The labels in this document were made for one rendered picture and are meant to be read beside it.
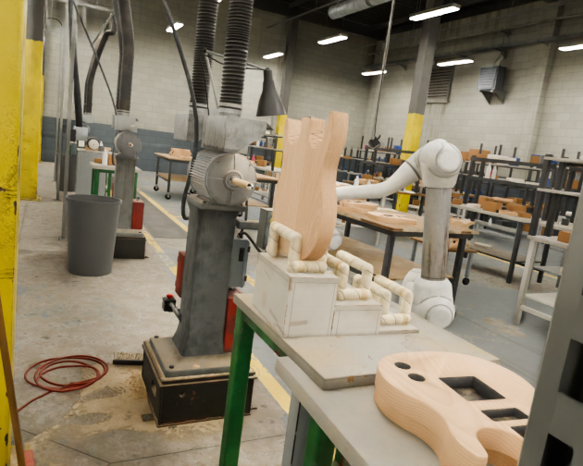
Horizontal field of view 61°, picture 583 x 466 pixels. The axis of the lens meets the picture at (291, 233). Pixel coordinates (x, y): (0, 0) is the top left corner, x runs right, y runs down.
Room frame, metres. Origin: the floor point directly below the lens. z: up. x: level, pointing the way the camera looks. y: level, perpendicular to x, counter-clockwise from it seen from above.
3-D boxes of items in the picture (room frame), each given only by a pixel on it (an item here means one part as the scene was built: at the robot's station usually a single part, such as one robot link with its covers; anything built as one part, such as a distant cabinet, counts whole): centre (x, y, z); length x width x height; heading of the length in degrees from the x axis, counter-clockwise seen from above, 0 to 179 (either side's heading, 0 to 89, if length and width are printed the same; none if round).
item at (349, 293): (1.40, -0.20, 1.04); 0.11 x 0.03 x 0.03; 115
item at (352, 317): (1.48, -0.17, 0.98); 0.27 x 0.16 x 0.09; 25
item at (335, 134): (1.30, -0.07, 1.49); 0.07 x 0.04 x 0.10; 24
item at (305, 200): (1.42, -0.02, 1.33); 0.35 x 0.04 x 0.40; 24
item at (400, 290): (1.56, -0.35, 1.04); 0.20 x 0.03 x 0.03; 24
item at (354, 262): (1.50, -0.20, 1.12); 0.20 x 0.03 x 0.03; 24
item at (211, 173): (2.50, 0.39, 1.25); 0.41 x 0.27 x 0.26; 27
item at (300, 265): (1.33, -0.06, 1.12); 0.11 x 0.03 x 0.03; 115
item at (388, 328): (1.54, -0.31, 0.94); 0.27 x 0.15 x 0.01; 25
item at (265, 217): (2.53, 0.14, 0.99); 0.24 x 0.21 x 0.26; 27
